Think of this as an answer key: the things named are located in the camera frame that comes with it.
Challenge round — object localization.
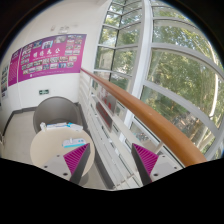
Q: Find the white framed glass window wall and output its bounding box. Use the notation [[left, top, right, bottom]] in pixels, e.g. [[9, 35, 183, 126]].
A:
[[94, 0, 224, 159]]

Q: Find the large magenta wall poster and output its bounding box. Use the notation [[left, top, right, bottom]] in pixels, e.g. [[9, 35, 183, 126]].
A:
[[18, 34, 86, 82]]

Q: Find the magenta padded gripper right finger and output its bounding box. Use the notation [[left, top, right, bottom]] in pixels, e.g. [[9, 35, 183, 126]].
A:
[[131, 143, 184, 186]]

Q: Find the white metal railing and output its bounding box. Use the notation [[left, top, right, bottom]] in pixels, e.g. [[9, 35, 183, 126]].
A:
[[80, 71, 173, 190]]

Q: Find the white blue charger box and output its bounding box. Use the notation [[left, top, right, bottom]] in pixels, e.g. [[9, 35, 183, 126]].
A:
[[62, 138, 86, 148]]

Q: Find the green exit sign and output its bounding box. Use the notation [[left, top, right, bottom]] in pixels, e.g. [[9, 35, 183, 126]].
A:
[[39, 89, 49, 95]]

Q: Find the narrow magenta wall poster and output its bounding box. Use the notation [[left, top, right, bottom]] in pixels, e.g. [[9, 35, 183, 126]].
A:
[[8, 49, 21, 86]]

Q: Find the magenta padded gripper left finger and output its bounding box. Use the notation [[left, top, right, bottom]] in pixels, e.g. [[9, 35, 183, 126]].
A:
[[42, 143, 92, 185]]

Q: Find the orange wooden handrail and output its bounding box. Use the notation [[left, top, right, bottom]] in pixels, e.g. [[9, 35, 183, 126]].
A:
[[82, 68, 206, 167]]

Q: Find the white power strip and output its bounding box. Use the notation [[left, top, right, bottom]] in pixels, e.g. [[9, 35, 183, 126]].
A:
[[40, 122, 83, 131]]

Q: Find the small left wall poster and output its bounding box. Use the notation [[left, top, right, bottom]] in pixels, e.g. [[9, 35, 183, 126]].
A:
[[1, 64, 9, 98]]

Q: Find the grey tub chair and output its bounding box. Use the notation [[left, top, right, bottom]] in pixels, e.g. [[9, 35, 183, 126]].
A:
[[33, 97, 82, 133]]

